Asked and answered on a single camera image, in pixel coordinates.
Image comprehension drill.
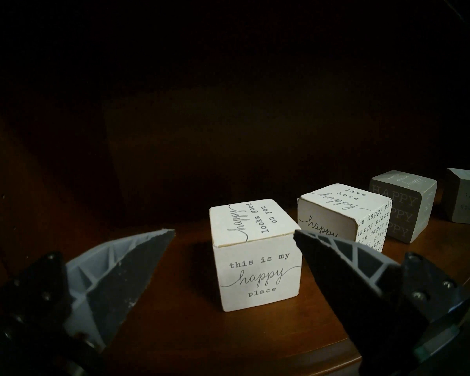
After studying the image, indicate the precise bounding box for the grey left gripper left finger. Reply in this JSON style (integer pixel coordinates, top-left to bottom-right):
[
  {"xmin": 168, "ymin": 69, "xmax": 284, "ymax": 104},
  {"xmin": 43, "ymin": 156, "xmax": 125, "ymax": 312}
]
[{"xmin": 0, "ymin": 228, "xmax": 175, "ymax": 352}]

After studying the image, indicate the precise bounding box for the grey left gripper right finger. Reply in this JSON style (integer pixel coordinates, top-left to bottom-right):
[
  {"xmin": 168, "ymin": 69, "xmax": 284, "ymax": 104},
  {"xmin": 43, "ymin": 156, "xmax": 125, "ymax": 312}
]
[{"xmin": 293, "ymin": 228, "xmax": 470, "ymax": 374}]

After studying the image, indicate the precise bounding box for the white this is my happy place cube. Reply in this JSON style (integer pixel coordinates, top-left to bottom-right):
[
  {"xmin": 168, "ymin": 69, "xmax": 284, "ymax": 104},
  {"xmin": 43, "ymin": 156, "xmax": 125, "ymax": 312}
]
[{"xmin": 209, "ymin": 199, "xmax": 302, "ymax": 312}]

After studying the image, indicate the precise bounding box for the grey life's a beach cube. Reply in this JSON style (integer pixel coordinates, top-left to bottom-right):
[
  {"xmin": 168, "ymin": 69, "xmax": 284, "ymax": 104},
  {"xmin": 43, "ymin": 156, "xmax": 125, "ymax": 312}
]
[{"xmin": 443, "ymin": 168, "xmax": 470, "ymax": 225}]

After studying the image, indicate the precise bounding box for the cherry wood cube bookcase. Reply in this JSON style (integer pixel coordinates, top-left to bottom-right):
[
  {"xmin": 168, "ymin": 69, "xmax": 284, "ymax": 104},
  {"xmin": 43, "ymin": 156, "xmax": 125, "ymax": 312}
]
[{"xmin": 0, "ymin": 0, "xmax": 470, "ymax": 376}]

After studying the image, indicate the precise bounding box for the white happy place pattern cube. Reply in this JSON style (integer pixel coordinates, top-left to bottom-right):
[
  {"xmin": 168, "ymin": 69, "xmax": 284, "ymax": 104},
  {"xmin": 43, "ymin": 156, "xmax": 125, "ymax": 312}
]
[{"xmin": 297, "ymin": 183, "xmax": 393, "ymax": 254}]

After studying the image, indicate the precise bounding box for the grey live life happy cube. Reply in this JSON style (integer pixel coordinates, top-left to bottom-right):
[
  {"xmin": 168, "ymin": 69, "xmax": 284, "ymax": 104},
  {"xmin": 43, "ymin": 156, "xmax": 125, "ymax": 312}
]
[{"xmin": 369, "ymin": 170, "xmax": 438, "ymax": 244}]

